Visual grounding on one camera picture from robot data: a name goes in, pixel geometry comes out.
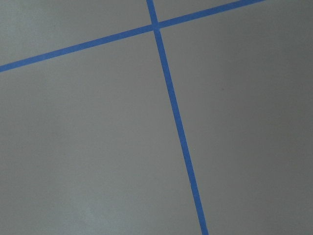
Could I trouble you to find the brown table mat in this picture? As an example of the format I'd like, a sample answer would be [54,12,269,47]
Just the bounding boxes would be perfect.
[0,0,313,235]

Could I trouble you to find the blue tape grid lines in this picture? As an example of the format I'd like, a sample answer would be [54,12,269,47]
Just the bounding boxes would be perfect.
[0,0,259,235]

